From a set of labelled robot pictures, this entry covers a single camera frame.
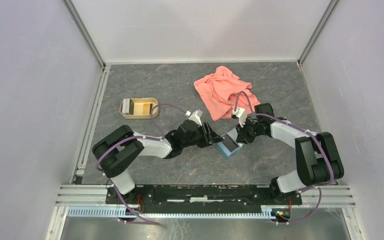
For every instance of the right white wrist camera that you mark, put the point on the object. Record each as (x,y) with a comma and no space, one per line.
(241,115)

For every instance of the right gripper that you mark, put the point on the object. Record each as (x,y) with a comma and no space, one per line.
(242,136)

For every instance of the stack of cards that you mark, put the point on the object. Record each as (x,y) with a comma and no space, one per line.
(127,107)

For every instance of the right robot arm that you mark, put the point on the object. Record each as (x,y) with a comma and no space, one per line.
(318,162)

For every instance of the gold card in tray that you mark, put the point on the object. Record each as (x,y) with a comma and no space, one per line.
(147,109)

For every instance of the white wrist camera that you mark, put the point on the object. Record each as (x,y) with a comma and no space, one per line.
(241,115)
(195,116)

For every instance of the beige oval card tray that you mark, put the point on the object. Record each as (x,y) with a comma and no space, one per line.
(138,104)

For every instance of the aluminium frame rail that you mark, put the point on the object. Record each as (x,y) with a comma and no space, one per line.
(84,150)

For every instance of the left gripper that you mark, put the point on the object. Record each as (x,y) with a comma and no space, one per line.
(210,137)

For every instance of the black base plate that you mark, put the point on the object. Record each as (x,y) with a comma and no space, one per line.
(203,199)

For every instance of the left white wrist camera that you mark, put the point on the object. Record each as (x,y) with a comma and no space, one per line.
(195,116)

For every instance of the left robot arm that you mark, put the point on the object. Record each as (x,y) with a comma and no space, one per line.
(116,152)

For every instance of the pink cloth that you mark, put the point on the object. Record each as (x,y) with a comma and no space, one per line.
(222,91)

